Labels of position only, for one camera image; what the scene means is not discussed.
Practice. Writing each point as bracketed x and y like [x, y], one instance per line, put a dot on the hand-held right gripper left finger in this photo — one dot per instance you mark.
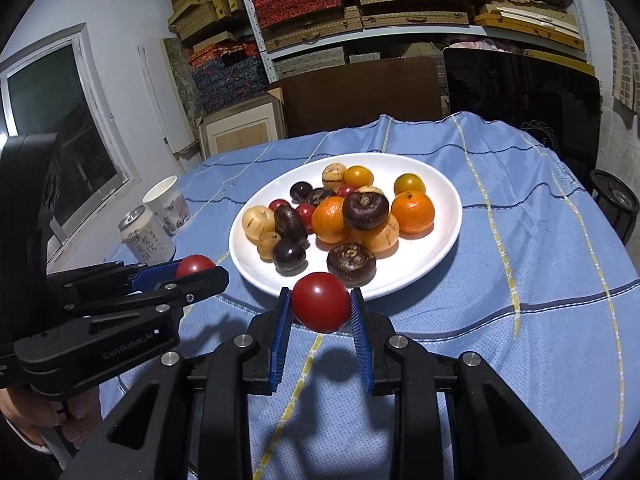
[281, 340]

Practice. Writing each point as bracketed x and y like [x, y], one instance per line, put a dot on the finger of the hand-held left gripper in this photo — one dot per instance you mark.
[200, 282]
[155, 272]

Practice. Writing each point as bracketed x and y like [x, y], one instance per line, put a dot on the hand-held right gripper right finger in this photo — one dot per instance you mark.
[361, 340]

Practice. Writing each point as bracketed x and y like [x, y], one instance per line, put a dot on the red cherry tomato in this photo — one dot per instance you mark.
[306, 214]
[320, 308]
[279, 205]
[347, 190]
[195, 265]

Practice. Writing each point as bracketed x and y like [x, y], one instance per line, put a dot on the beige round fruit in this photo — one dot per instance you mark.
[370, 190]
[385, 240]
[268, 246]
[258, 222]
[334, 175]

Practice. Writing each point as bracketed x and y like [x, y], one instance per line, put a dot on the white oval plate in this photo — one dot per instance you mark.
[425, 260]

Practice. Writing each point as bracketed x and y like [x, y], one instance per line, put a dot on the orange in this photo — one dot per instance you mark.
[327, 220]
[412, 212]

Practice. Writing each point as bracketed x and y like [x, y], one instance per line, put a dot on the yellow-orange tomato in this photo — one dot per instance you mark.
[358, 176]
[409, 184]

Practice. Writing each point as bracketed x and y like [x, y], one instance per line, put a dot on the person's left forearm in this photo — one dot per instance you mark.
[15, 440]

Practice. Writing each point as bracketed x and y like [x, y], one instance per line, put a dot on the person's left hand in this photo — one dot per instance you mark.
[45, 410]

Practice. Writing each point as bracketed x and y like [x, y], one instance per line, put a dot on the white beverage can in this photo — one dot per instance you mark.
[145, 237]

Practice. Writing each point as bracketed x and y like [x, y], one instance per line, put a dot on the white paper cup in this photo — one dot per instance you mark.
[167, 205]

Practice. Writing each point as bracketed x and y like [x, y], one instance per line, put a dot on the blue striped tablecloth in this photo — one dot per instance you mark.
[500, 285]

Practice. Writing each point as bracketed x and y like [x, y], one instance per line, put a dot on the white leaning panel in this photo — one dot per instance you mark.
[155, 100]

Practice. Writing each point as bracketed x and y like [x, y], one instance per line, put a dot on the green marbled board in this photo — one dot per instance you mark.
[180, 80]

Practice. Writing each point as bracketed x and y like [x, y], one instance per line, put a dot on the blue patterned box stack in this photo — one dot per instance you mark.
[230, 82]

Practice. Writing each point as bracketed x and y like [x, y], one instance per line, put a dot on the orange patterned box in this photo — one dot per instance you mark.
[225, 55]

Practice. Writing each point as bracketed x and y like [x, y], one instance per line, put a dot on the brown wooden board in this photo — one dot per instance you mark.
[360, 95]

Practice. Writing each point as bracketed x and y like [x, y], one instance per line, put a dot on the grey woven boxes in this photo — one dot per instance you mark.
[310, 62]

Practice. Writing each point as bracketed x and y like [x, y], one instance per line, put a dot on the pile of tan woven boxes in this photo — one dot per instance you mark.
[205, 10]

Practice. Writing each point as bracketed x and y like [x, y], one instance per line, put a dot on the white metal shelf rack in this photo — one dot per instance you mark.
[252, 15]

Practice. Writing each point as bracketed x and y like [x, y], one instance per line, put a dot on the black flat screen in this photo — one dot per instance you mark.
[520, 100]

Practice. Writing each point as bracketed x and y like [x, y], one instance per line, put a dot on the red patterned box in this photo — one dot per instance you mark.
[295, 0]

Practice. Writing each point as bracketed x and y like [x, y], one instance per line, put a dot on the stack of woven straw boxes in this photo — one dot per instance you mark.
[410, 0]

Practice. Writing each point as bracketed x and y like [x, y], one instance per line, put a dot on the stack of yellow flat boxes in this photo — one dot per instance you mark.
[530, 20]

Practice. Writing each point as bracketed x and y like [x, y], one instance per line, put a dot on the brick-pattern hanging sheet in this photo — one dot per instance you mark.
[625, 60]

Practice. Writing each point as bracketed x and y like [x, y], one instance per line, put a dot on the wooden picture frame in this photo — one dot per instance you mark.
[240, 130]

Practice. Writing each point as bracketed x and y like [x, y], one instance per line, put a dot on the window with white frame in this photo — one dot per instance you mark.
[60, 135]

